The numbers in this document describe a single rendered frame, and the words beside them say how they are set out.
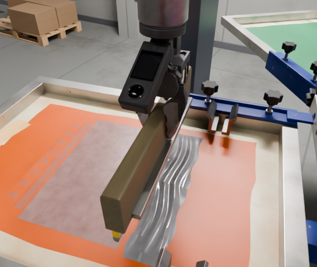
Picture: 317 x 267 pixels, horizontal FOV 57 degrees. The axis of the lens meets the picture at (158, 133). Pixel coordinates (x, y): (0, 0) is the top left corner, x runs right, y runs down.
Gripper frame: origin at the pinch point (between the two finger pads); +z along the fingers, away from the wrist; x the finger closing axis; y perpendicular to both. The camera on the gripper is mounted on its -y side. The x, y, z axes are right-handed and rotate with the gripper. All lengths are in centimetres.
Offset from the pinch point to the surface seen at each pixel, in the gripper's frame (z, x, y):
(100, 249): 13.5, 4.9, -18.0
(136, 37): 107, 131, 311
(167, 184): 13.0, -2.1, -0.4
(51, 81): 10, 44, 27
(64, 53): 110, 198, 244
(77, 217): 13.5, 12.2, -13.5
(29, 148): 13.6, 34.0, 0.9
